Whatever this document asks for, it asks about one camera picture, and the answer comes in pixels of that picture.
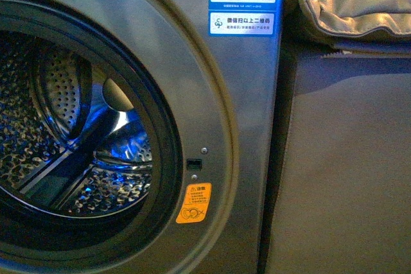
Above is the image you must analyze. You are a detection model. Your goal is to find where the grey front-load washing machine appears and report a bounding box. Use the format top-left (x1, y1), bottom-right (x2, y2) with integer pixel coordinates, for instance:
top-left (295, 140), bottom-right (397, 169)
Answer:
top-left (1, 0), bottom-right (283, 273)

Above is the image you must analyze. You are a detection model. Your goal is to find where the steel washing drum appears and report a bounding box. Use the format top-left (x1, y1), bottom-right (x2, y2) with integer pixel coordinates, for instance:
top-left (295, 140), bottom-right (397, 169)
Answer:
top-left (1, 31), bottom-right (153, 218)

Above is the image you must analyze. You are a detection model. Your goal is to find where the orange warning sticker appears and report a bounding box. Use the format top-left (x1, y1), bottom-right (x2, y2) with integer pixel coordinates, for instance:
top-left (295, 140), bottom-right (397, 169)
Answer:
top-left (176, 183), bottom-right (212, 224)

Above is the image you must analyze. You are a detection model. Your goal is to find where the blue white energy label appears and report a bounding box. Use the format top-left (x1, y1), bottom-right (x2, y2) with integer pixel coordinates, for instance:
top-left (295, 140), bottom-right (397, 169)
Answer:
top-left (209, 0), bottom-right (281, 37)

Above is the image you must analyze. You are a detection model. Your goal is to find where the grey sofa side panel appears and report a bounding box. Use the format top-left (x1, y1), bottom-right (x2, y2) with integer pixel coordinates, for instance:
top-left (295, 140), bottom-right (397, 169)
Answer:
top-left (261, 42), bottom-right (410, 273)

